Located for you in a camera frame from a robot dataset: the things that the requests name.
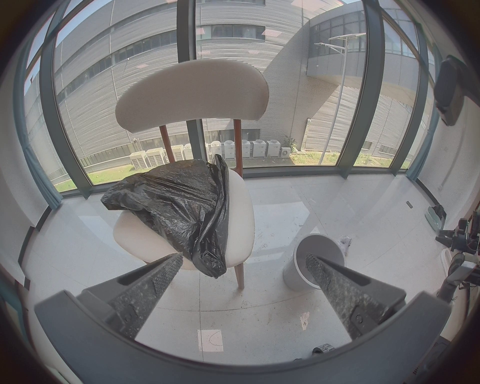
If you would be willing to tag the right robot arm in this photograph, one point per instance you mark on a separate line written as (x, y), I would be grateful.
(468, 268)

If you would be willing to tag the window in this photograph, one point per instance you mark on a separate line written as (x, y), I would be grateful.
(360, 112)

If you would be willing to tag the white cushioned wooden chair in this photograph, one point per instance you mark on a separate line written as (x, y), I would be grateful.
(187, 93)

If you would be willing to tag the blue-green curtain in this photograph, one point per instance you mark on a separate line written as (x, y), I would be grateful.
(422, 150)
(39, 165)

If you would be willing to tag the black plastic bag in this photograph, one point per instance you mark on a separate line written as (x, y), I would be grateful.
(176, 202)

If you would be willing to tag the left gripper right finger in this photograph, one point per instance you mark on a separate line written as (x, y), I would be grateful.
(343, 292)

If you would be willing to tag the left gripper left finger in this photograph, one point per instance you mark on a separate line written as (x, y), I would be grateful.
(150, 290)

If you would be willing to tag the white trash bin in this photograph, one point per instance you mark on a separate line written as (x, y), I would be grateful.
(296, 273)

